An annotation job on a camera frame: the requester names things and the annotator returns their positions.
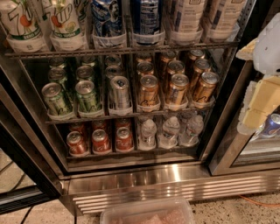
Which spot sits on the second row middle gold can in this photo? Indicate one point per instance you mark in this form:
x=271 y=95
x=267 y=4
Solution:
x=173 y=67

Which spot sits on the red can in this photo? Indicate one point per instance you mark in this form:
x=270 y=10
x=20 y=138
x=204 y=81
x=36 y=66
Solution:
x=101 y=143
x=77 y=145
x=124 y=140

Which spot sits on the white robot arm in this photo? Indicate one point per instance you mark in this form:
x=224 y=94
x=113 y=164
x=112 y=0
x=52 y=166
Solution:
x=266 y=55

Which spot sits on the second row green can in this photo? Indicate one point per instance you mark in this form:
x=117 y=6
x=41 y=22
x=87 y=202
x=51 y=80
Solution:
x=59 y=75
x=85 y=73

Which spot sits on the front right gold can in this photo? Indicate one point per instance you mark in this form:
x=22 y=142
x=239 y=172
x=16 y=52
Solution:
x=204 y=89

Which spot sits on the right white beige drink can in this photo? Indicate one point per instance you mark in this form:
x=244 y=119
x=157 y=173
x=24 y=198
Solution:
x=220 y=18

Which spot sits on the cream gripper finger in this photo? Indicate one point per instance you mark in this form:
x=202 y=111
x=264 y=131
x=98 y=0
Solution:
x=246 y=53
x=260 y=100

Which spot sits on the second row right gold can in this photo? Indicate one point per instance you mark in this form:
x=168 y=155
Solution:
x=198 y=68

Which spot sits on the second row gold can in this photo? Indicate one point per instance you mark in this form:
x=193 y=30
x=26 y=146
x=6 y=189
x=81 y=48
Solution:
x=198 y=68
x=144 y=68
x=173 y=67

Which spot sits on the blue Pepsi can with portrait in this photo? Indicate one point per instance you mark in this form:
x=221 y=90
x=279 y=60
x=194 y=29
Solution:
x=107 y=18

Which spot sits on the second row left gold can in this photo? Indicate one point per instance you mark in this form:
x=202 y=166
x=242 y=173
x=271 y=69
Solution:
x=144 y=68

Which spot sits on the dark blue can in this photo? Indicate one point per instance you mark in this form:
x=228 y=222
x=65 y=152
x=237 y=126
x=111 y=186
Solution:
x=146 y=18

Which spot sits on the clear water bottle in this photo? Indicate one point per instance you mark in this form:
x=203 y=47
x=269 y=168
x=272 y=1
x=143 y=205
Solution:
x=190 y=136
x=147 y=140
x=169 y=134

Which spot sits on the open glass fridge door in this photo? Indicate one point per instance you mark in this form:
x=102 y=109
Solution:
x=26 y=179

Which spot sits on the second row silver can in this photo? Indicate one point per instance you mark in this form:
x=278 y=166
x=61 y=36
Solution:
x=112 y=71

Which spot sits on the front left red can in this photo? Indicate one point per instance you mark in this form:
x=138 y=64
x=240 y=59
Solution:
x=77 y=145

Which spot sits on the white beige drink can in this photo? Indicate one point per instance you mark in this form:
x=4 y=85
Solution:
x=220 y=18
x=184 y=17

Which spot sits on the right clear water bottle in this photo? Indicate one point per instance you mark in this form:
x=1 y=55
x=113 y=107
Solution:
x=190 y=136

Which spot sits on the second row left green can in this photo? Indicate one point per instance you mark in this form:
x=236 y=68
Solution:
x=59 y=75

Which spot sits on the front left green can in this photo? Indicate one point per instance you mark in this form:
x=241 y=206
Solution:
x=59 y=106

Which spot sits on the front right red can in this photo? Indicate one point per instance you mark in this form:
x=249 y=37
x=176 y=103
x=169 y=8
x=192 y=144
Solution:
x=124 y=140

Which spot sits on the front middle red can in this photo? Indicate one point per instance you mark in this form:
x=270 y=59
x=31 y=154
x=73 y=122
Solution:
x=101 y=143

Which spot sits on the clear plastic food container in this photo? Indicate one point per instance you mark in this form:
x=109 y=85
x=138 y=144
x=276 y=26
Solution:
x=170 y=210

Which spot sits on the front left gold can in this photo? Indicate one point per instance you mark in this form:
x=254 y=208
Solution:
x=148 y=98

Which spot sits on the middle clear water bottle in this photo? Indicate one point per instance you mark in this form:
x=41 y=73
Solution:
x=169 y=134

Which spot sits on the white 7up can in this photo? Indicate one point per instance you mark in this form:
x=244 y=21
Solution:
x=68 y=23
x=24 y=33

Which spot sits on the middle wire shelf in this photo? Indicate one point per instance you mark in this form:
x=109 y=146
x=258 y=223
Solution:
x=109 y=117

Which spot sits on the front middle gold can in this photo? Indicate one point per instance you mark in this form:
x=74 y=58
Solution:
x=175 y=94

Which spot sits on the wire shelf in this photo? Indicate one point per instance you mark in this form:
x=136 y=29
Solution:
x=125 y=50
x=109 y=117

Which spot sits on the front silver can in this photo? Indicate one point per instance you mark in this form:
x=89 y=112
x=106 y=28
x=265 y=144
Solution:
x=119 y=100

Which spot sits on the blue can right fridge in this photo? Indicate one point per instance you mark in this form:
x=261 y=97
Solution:
x=272 y=126

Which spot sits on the left clear water bottle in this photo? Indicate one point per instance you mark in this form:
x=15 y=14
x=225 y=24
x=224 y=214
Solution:
x=147 y=140

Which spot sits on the stainless steel fridge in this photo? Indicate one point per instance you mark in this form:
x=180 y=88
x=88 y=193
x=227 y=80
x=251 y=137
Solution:
x=223 y=163

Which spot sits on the top wire shelf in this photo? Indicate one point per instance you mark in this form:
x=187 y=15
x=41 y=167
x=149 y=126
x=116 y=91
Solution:
x=125 y=50

